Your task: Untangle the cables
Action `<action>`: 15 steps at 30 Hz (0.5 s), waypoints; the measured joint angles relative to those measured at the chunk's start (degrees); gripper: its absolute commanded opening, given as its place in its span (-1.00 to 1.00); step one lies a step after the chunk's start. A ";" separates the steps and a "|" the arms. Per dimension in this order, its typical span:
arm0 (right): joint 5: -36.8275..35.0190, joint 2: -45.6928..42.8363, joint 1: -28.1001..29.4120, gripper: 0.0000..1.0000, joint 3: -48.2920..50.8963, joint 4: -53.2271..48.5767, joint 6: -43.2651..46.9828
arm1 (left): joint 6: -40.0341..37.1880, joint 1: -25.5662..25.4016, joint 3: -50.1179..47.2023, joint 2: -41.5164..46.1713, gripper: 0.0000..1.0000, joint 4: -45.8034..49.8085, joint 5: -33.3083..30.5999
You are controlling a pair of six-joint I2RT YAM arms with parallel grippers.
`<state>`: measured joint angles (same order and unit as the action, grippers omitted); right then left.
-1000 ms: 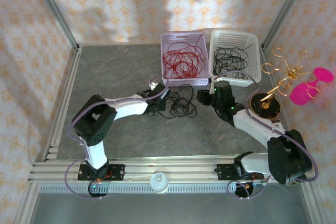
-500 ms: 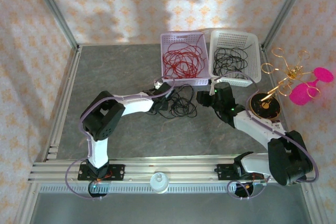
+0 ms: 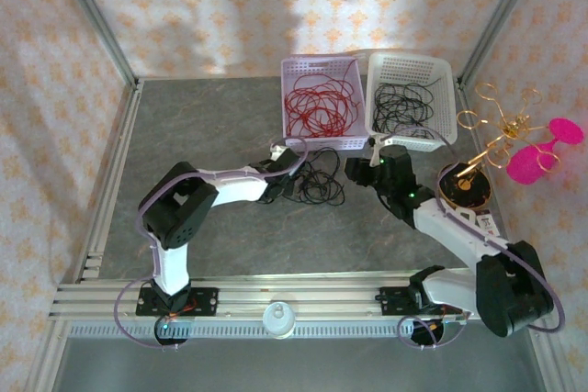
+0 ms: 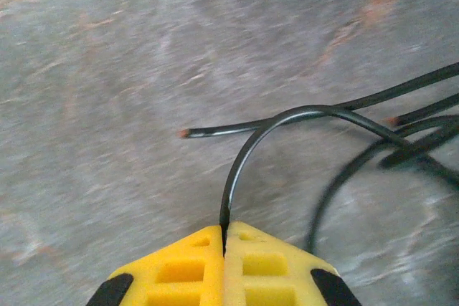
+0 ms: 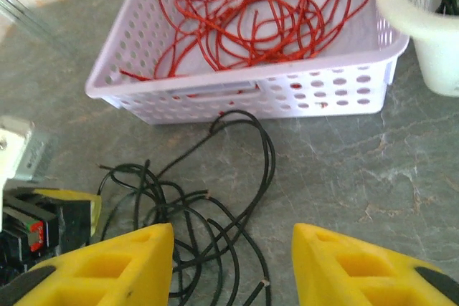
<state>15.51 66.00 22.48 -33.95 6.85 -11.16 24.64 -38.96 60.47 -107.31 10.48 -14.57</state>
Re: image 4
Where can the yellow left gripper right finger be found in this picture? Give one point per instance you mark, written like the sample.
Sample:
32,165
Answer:
265,273

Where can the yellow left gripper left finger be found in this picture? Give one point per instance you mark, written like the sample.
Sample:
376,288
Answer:
179,277

